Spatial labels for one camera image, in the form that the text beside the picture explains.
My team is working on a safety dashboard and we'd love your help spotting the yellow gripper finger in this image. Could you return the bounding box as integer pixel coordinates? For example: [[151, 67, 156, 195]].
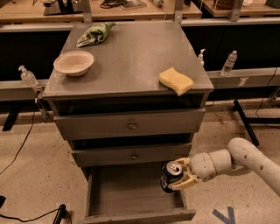
[[176, 157, 190, 171], [171, 175, 198, 191]]

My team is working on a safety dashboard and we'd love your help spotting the black wheeled stand leg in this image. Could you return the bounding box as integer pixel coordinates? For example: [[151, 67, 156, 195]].
[[233, 100, 280, 146]]

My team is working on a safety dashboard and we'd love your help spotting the grey drawer cabinet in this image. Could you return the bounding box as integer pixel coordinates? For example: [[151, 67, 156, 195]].
[[43, 22, 214, 152]]

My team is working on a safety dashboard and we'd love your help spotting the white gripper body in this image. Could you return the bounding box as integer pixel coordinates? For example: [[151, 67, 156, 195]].
[[190, 152, 216, 182]]

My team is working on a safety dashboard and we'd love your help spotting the grey middle drawer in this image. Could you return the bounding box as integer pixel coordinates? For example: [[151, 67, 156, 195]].
[[72, 143, 192, 167]]

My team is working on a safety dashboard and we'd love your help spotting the black plug on floor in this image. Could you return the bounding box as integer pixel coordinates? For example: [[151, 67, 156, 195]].
[[0, 204, 73, 224]]

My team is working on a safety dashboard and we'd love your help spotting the white paper bowl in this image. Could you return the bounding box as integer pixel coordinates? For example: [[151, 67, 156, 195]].
[[53, 51, 95, 77]]

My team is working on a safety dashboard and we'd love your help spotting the yellow sponge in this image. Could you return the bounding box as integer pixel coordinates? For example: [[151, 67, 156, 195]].
[[159, 67, 193, 96]]

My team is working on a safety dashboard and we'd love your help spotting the green chip bag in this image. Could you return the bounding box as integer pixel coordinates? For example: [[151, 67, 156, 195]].
[[76, 22, 115, 48]]

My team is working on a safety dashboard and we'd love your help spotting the black floor cable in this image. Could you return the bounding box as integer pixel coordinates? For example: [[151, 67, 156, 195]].
[[0, 112, 37, 176]]

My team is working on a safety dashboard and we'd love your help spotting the clear sanitizer pump bottle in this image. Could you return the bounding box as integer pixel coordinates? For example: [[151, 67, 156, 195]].
[[18, 66, 39, 88]]

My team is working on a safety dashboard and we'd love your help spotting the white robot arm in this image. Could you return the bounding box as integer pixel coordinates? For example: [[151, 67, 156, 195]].
[[169, 137, 280, 196]]

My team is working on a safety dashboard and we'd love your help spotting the grey top drawer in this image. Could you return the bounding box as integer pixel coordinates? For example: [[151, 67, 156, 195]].
[[54, 108, 205, 140]]

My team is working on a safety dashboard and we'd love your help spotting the grey drawer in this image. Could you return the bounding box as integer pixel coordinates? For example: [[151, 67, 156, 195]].
[[54, 108, 205, 140], [72, 143, 192, 167], [82, 162, 196, 224]]

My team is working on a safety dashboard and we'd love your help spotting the wooden workbench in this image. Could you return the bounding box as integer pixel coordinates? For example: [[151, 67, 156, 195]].
[[0, 0, 203, 25]]

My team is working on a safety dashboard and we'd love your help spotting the white pump bottle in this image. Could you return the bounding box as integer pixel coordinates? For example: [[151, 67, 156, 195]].
[[198, 49, 206, 66]]

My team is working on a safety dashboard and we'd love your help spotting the clear water bottle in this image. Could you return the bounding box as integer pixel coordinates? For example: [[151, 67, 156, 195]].
[[221, 50, 237, 75]]

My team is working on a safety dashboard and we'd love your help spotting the blue pepsi can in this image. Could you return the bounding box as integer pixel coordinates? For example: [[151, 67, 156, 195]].
[[160, 161, 183, 193]]

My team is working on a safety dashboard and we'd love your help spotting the grey bottom drawer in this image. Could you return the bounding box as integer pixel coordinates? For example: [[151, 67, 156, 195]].
[[82, 162, 196, 224]]

